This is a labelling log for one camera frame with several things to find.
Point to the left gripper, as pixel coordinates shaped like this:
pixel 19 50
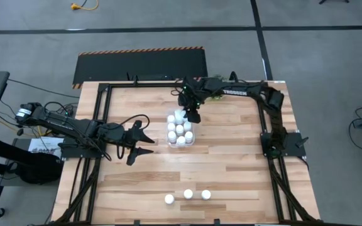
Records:
pixel 127 139

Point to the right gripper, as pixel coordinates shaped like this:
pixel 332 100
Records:
pixel 192 94

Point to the white ball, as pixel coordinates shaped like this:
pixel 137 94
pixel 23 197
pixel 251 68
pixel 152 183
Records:
pixel 169 199
pixel 188 194

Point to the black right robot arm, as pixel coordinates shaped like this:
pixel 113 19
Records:
pixel 247 89

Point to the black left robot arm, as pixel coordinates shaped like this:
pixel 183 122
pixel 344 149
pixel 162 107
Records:
pixel 74 127

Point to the translucent plastic basket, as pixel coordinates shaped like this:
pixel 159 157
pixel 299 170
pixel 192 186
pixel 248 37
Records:
pixel 192 145

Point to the green plant in white pot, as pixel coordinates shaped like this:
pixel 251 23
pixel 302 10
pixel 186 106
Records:
pixel 215 98

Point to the black power strip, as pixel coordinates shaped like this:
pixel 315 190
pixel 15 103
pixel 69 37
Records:
pixel 68 112

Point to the black hazard-striped floor mat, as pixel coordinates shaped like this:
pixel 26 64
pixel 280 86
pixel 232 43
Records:
pixel 137 66

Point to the black edge clamp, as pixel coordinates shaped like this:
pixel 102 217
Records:
pixel 216 222
pixel 136 222

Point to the white printed paper sheet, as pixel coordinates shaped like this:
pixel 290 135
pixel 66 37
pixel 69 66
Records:
pixel 42 146

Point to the black bag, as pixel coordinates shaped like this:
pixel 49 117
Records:
pixel 39 169

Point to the black chair base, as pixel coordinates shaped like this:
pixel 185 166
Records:
pixel 325 1

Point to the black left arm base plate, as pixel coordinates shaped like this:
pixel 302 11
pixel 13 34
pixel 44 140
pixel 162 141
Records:
pixel 74 153

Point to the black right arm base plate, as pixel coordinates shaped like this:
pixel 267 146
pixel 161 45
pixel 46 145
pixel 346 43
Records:
pixel 295 145

